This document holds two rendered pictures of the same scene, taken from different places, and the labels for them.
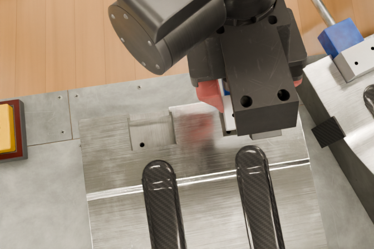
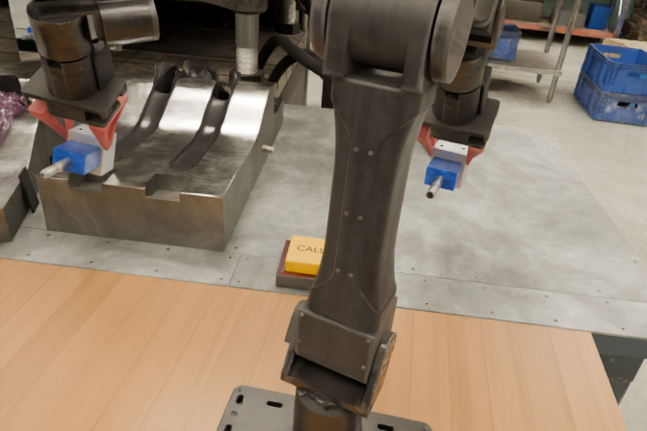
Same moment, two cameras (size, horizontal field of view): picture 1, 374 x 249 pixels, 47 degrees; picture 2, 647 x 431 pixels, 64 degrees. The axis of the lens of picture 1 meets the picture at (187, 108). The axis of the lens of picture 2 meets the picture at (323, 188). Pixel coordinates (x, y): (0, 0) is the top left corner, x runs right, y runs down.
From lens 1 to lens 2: 0.78 m
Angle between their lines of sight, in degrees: 75
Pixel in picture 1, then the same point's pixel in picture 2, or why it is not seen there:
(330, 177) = not seen: hidden behind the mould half
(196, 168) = (151, 162)
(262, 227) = (132, 142)
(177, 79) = (115, 267)
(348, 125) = (12, 175)
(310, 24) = not seen: outside the picture
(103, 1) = (139, 356)
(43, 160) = (272, 247)
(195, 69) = (119, 83)
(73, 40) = (198, 325)
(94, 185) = (229, 170)
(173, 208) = (182, 157)
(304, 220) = not seen: hidden behind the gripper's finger
